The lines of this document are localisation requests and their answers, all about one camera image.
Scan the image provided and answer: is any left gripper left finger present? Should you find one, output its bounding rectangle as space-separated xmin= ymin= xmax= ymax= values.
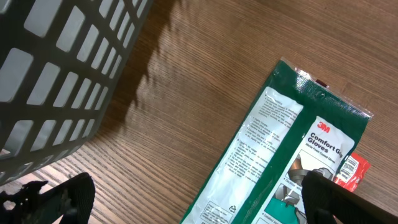
xmin=1 ymin=172 xmax=95 ymax=224

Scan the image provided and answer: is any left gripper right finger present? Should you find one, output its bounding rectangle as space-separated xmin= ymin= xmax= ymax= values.
xmin=302 ymin=171 xmax=397 ymax=224

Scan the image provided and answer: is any red stick packet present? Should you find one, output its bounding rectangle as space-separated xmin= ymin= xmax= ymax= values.
xmin=333 ymin=152 xmax=371 ymax=192

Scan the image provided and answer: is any green sponge package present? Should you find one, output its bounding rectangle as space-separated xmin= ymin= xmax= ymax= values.
xmin=182 ymin=58 xmax=372 ymax=224

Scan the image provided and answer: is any grey plastic mesh basket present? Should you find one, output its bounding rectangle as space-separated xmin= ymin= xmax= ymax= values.
xmin=1 ymin=0 xmax=152 ymax=184

